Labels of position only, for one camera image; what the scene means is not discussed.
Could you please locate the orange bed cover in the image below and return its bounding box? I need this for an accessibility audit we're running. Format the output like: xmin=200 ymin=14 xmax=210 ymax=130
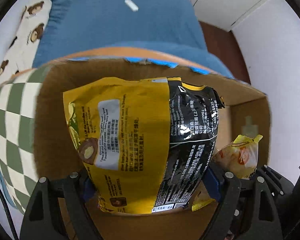
xmin=44 ymin=47 xmax=217 ymax=80

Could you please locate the blue bed sheet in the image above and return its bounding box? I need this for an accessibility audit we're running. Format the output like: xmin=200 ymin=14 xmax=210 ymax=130
xmin=33 ymin=0 xmax=232 ymax=77

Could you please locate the bear print pillow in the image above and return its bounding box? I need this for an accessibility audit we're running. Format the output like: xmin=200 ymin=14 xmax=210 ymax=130
xmin=0 ymin=0 xmax=52 ymax=84

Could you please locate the yellow black noodle bag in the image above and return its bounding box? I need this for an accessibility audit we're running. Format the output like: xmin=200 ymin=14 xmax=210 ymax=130
xmin=63 ymin=77 xmax=224 ymax=215

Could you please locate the green white checkered blanket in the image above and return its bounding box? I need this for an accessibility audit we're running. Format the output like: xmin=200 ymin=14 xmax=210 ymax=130
xmin=0 ymin=67 xmax=50 ymax=213

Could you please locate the white remote control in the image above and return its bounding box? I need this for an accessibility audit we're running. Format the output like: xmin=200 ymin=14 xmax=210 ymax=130
xmin=125 ymin=0 xmax=139 ymax=12

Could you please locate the blue milk cardboard box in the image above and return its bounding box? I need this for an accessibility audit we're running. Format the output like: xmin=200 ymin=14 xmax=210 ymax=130
xmin=21 ymin=59 xmax=270 ymax=239

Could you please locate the yellow egg snack bag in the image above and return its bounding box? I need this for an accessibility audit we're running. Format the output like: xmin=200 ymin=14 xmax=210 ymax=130
xmin=191 ymin=134 xmax=263 ymax=211

